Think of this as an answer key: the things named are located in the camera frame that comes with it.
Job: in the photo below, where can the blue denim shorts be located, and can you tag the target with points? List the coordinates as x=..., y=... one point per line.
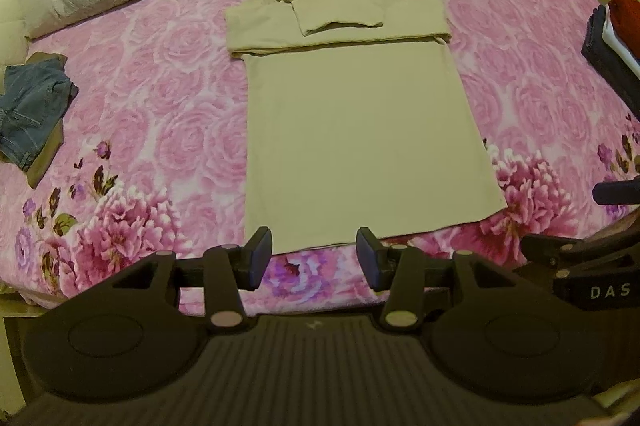
x=30, y=105

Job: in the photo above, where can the red folded garment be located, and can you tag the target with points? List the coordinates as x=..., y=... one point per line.
x=627, y=13

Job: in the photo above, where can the beige shirt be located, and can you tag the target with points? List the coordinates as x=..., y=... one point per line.
x=360, y=130

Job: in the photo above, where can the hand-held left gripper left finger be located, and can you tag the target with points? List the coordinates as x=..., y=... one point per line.
x=260, y=258

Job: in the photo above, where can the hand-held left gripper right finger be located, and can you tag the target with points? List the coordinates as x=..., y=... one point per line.
x=367, y=258

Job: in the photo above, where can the olive green garment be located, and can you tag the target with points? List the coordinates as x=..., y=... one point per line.
x=45, y=160

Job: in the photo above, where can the stack of folded clothes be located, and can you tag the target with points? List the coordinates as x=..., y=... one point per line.
x=607, y=60

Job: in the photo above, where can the pink floral blanket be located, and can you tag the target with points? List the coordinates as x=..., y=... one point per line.
x=165, y=105

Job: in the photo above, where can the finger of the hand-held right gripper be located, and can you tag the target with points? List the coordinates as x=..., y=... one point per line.
x=550, y=248
x=617, y=193

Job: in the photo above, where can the white folded garment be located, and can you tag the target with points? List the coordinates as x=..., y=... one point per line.
x=617, y=38

